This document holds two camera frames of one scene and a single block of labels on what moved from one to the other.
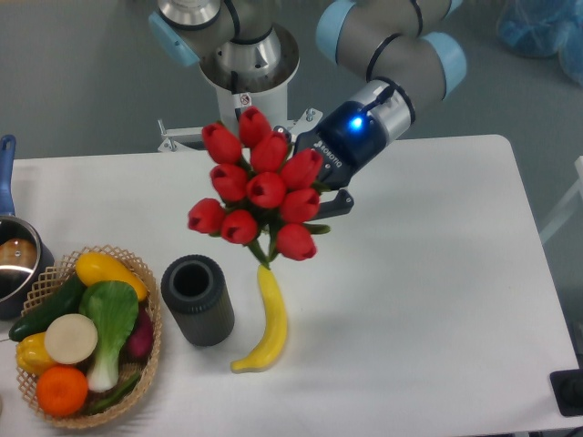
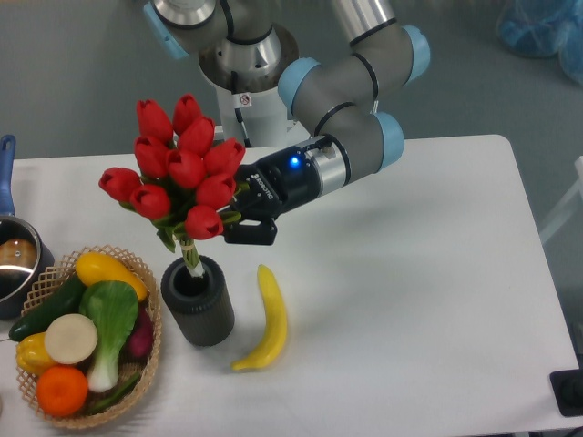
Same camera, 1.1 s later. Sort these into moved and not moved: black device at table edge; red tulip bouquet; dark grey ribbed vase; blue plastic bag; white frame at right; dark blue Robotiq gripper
Moved: red tulip bouquet; dark blue Robotiq gripper
Not moved: blue plastic bag; black device at table edge; dark grey ribbed vase; white frame at right
